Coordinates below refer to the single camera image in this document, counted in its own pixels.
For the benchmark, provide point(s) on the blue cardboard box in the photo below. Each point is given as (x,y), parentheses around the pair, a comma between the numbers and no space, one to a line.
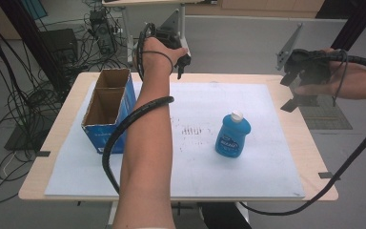
(95,136)

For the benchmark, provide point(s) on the computer tower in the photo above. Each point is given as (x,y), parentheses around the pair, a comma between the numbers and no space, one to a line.
(103,31)

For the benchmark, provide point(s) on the blue detergent bottle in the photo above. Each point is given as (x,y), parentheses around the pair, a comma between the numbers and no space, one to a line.
(232,140)

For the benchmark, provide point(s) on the teal panel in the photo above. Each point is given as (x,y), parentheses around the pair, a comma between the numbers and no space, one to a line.
(33,8)

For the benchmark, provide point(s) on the white background desk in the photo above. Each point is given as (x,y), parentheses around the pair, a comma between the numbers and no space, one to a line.
(125,31)

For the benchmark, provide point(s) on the white table leg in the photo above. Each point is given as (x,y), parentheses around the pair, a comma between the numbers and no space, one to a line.
(114,213)

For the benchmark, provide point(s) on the black metal stand pole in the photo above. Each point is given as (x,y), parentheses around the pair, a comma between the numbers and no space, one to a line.
(28,41)

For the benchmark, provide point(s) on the black tape strip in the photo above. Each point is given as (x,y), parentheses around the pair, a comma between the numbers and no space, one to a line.
(43,153)
(325,175)

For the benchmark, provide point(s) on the wooden cabinet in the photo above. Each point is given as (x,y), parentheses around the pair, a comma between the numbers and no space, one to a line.
(251,8)

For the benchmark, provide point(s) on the black stand base plate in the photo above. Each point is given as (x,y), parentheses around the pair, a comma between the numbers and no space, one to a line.
(22,140)

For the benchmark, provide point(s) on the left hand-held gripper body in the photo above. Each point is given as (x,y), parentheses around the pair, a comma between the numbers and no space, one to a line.
(170,35)

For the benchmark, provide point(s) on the person's left hand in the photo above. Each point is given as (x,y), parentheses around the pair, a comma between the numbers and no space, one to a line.
(155,57)

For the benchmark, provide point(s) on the person's right black trouser leg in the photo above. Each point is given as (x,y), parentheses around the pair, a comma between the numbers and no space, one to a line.
(222,218)

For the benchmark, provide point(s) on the black metal stand with base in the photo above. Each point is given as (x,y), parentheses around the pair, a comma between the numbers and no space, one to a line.
(355,22)

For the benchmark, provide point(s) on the black equipment box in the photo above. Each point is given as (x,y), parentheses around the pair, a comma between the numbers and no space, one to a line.
(60,44)

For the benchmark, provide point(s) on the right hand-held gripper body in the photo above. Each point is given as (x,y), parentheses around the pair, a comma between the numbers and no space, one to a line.
(311,66)

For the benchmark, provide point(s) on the person's right hand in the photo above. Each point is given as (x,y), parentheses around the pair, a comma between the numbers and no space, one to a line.
(352,79)

